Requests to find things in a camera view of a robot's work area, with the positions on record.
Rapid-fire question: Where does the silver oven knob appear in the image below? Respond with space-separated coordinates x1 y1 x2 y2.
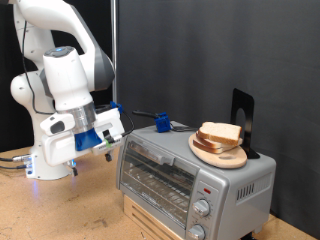
192 198 212 218
187 223 207 240

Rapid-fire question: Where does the wire oven rack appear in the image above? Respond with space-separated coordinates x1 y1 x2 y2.
121 163 196 228

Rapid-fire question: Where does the round wooden cutting board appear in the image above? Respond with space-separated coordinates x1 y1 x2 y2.
188 132 248 170

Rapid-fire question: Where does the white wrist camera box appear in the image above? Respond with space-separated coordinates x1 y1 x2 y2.
39 113 76 137

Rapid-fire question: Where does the blue printed camera mount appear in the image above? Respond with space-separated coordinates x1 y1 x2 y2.
74 129 103 152

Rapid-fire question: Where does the thick white bread slice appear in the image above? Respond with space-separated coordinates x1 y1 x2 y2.
197 121 243 146

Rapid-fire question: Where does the base cable with silver plug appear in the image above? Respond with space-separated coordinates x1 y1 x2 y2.
0 154 33 164

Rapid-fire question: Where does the metal spatula with blue block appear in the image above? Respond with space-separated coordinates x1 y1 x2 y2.
132 109 198 134

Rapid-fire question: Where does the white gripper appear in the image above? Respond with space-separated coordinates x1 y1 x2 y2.
40 107 126 178

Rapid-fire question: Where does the silver toaster oven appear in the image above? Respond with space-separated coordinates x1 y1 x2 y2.
116 120 277 240

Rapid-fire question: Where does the black metal bookend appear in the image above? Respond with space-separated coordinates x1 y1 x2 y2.
229 87 261 160

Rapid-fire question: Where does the vertical metal pole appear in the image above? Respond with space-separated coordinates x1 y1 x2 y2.
111 0 118 104

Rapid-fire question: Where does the thin black base cable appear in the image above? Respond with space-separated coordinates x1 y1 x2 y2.
0 164 28 171

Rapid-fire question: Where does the glass oven door with handle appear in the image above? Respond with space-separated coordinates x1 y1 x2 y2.
117 133 201 239

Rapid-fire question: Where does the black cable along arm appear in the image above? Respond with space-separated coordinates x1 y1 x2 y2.
21 19 135 138

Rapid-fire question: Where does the blue cable clip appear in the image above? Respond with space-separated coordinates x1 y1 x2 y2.
109 100 124 114

